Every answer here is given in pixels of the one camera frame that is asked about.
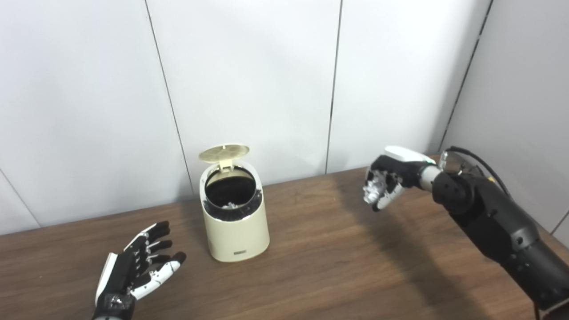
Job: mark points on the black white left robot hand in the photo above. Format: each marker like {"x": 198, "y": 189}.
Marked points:
{"x": 121, "y": 273}

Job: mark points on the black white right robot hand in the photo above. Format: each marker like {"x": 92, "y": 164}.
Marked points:
{"x": 406, "y": 169}

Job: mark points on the foil ball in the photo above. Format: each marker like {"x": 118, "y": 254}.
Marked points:
{"x": 374, "y": 187}

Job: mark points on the round cream bin lid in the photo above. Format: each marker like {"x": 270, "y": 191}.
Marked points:
{"x": 223, "y": 152}

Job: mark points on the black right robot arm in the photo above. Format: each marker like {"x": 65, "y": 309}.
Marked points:
{"x": 502, "y": 226}

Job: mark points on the cream-colored cylindrical bin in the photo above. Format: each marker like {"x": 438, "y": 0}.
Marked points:
{"x": 235, "y": 235}

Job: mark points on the black bin liner bag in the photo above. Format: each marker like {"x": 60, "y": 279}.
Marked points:
{"x": 229, "y": 191}

